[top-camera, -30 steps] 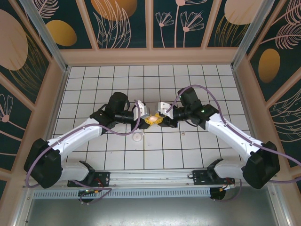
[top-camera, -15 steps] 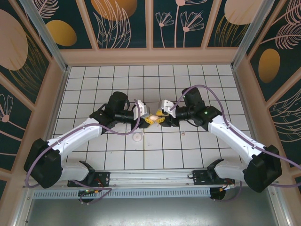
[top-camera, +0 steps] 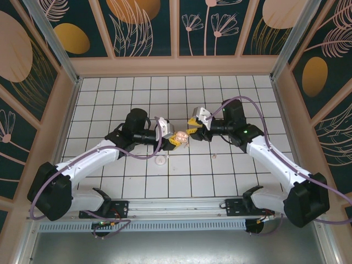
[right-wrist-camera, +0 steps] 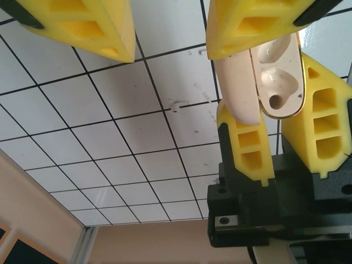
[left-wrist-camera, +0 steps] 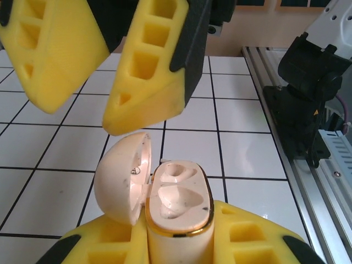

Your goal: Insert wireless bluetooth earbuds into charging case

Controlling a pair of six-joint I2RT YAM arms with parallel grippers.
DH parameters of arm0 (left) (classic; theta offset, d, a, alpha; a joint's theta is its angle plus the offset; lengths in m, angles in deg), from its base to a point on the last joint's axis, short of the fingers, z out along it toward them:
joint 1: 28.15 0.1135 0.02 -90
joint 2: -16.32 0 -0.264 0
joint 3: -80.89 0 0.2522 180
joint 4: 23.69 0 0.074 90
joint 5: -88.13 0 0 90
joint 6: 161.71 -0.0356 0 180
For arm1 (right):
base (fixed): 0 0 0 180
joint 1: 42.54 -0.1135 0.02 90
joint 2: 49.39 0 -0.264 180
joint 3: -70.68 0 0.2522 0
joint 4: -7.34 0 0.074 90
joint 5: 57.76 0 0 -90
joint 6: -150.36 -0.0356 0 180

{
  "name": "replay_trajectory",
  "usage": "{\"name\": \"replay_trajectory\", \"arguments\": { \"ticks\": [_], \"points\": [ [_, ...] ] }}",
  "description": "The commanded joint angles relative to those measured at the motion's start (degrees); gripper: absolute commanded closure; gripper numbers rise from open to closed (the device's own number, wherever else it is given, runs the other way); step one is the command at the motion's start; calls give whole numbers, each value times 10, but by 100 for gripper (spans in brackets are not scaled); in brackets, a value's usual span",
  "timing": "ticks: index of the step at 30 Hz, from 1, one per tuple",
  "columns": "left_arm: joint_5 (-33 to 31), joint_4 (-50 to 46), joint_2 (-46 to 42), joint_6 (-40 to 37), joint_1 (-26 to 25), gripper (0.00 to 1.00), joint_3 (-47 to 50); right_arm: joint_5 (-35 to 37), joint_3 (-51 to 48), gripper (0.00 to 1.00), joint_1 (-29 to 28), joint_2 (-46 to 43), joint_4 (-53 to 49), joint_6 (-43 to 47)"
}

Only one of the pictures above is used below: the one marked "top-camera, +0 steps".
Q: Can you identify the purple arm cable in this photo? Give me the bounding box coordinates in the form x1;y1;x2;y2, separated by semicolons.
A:
26;117;163;239
207;96;352;237

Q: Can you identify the white earbuds charging case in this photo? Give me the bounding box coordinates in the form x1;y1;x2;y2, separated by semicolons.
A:
175;130;190;144

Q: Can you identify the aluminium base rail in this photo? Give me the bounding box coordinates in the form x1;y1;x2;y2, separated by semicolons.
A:
26;196;288;221

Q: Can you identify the grey sheet metal panel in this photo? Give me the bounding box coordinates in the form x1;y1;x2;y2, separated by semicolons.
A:
27;230;331;264

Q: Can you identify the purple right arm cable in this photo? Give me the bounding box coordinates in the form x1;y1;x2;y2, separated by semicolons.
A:
207;96;352;237

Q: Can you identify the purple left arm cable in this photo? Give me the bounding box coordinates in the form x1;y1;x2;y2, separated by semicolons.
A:
26;117;163;239

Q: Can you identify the grey slotted cable duct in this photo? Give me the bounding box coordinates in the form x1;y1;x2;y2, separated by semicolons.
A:
38;219;247;232

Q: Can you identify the aluminium corner post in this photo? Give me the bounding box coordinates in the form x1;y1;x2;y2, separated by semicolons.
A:
21;0;83;85
269;0;322;81

